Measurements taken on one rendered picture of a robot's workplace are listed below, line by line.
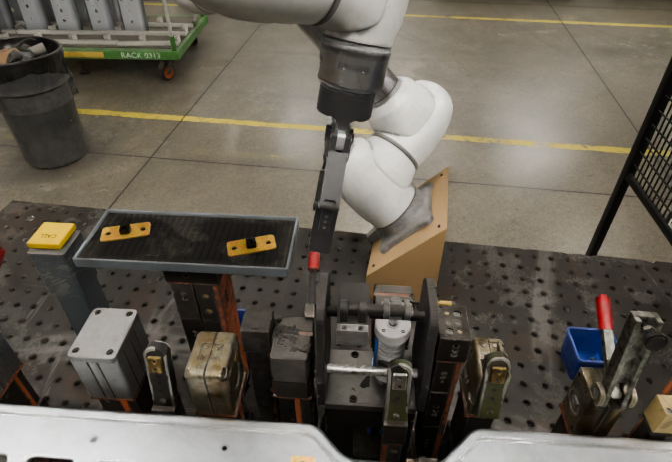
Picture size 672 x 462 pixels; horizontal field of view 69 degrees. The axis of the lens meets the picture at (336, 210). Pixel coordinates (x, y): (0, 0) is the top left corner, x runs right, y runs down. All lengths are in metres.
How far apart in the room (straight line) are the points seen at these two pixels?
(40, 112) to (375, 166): 2.54
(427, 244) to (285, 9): 0.81
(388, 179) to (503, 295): 0.49
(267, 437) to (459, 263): 0.89
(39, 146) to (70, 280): 2.55
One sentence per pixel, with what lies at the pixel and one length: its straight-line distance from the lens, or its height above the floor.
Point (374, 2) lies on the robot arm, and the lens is 0.60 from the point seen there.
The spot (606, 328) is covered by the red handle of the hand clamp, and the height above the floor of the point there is 1.12.
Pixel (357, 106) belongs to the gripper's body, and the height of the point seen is 1.46.
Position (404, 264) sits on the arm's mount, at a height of 0.85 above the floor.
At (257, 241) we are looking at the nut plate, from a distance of 0.87.
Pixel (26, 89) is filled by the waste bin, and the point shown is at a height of 0.56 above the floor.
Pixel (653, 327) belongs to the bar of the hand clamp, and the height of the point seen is 1.21.
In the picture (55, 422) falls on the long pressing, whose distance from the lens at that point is 0.95.
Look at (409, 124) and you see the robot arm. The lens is 1.26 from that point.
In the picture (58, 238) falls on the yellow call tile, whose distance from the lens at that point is 1.00.
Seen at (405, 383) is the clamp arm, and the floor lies 1.08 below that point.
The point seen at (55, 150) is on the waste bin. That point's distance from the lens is 3.56.
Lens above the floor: 1.74
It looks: 38 degrees down
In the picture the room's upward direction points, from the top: straight up
